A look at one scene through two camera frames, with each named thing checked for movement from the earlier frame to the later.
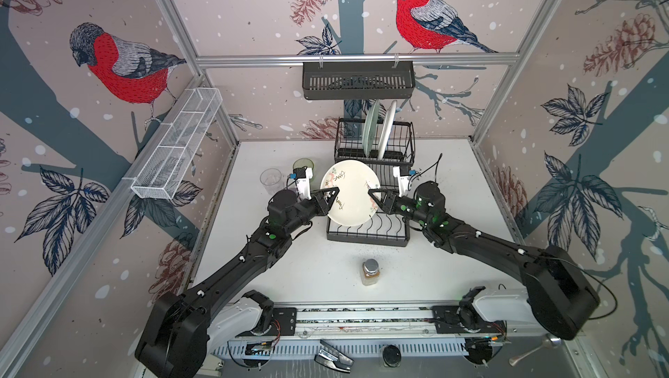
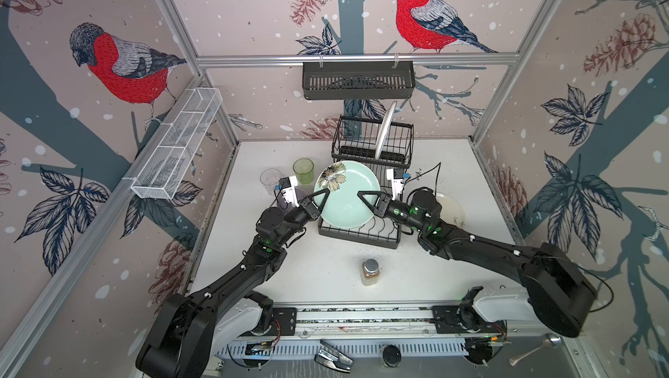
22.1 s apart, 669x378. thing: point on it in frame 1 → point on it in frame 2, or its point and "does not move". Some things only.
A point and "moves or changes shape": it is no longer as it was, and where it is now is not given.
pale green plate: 370,126 → 343,207
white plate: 354,204 moves or changes shape
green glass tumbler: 301,162 does not move
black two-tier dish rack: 389,147 does not move
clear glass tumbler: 272,180 does not move
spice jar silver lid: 370,266 does not move
